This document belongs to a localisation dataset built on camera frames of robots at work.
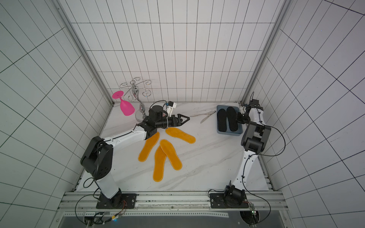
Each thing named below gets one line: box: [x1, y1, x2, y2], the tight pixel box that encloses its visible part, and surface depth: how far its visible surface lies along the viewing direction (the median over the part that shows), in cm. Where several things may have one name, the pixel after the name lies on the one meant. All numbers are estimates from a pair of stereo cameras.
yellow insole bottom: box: [153, 145, 167, 182], surface depth 88 cm
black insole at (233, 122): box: [226, 106, 239, 132], surface depth 109 cm
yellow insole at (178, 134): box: [165, 127, 196, 144], surface depth 102 cm
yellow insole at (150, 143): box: [137, 131, 161, 162], surface depth 94 cm
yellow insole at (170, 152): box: [159, 138, 183, 171], surface depth 91 cm
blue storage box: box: [216, 104, 243, 136], surface depth 108 cm
